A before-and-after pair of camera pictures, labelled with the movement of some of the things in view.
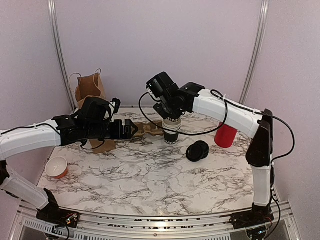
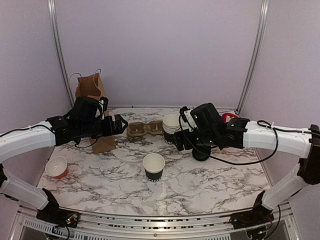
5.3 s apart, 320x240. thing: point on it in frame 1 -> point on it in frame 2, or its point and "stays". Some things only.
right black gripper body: [167, 110] -> [206, 138]
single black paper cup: [171, 123] -> [153, 164]
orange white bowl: [56, 167] stays
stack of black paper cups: [171, 137] stays
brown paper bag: [88, 86] stays
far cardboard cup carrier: [149, 129] stays
